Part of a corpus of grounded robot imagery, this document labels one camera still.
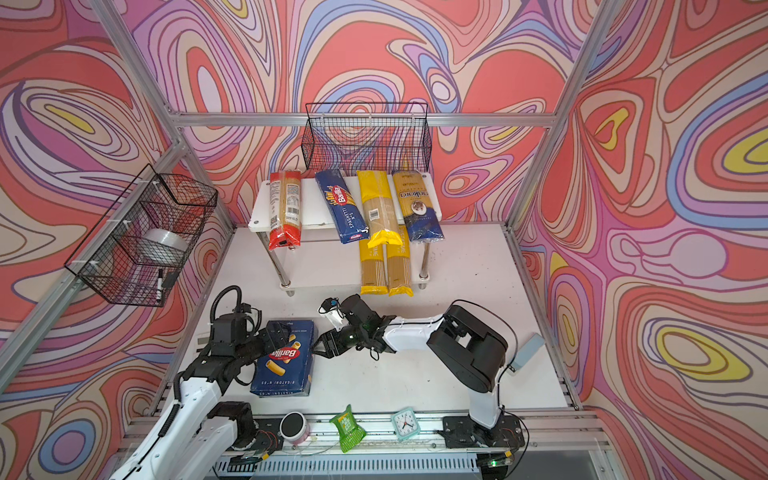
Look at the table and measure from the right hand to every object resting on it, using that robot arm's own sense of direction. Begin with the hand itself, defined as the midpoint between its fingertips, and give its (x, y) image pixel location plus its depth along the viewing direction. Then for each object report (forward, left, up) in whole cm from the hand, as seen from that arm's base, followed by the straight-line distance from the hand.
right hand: (323, 352), depth 83 cm
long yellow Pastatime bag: (+27, -23, +4) cm, 36 cm away
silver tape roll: (+16, +35, +29) cm, 48 cm away
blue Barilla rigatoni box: (-5, +8, +2) cm, 10 cm away
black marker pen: (+10, +37, +22) cm, 44 cm away
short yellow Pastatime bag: (+24, -14, +4) cm, 28 cm away
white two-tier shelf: (+31, +4, +2) cm, 31 cm away
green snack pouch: (-19, -8, -4) cm, 21 cm away
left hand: (+5, +12, +3) cm, 13 cm away
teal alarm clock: (-18, -22, -3) cm, 29 cm away
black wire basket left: (+11, +45, +29) cm, 55 cm away
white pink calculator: (+5, +37, 0) cm, 37 cm away
